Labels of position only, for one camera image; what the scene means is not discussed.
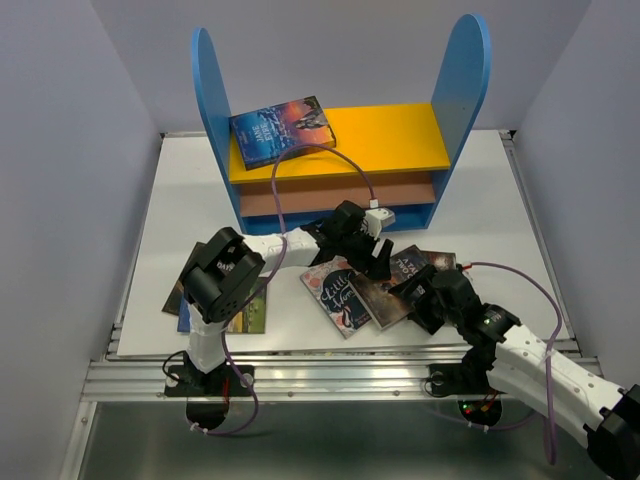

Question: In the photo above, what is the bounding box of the Animal Farm book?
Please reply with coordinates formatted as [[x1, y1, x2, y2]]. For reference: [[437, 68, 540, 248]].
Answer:
[[176, 277, 267, 334]]

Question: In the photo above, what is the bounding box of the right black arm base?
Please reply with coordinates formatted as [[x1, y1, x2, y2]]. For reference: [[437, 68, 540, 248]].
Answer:
[[422, 363, 529, 433]]

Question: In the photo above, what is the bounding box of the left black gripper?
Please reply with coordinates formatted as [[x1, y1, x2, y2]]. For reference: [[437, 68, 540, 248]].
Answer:
[[336, 223, 391, 281]]

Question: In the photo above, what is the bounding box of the Edward Rulane brown book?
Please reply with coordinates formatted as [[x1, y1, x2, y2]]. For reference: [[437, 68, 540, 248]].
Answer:
[[419, 250, 457, 271]]

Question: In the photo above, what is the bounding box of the aluminium rail frame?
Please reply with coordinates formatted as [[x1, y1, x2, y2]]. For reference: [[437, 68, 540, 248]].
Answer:
[[82, 130, 557, 402]]

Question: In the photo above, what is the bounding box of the Jane Eyre blue book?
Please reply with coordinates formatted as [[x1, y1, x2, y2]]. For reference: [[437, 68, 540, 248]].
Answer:
[[230, 96, 336, 170]]

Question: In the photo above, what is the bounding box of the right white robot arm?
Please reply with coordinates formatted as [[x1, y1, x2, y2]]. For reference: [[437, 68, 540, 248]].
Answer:
[[390, 265, 639, 479]]

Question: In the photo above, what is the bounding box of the A Tale of Two Cities book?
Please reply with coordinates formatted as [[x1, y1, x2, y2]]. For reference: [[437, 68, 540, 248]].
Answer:
[[350, 245, 428, 330]]

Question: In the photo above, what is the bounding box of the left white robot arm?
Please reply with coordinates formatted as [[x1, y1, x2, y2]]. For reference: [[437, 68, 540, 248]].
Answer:
[[179, 200, 395, 394]]

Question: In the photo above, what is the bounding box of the blue and yellow wooden bookshelf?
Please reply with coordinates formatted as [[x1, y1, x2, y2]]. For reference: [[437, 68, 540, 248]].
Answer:
[[191, 14, 492, 234]]

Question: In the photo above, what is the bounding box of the Little Women book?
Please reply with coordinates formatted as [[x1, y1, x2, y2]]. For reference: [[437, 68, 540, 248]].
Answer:
[[300, 256, 372, 339]]

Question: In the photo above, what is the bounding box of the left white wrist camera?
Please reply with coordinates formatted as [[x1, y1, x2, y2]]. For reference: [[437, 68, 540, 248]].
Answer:
[[363, 199, 395, 238]]

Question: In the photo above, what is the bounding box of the dark Days to See book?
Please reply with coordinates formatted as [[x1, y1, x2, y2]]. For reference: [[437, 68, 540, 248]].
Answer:
[[161, 242, 205, 316]]

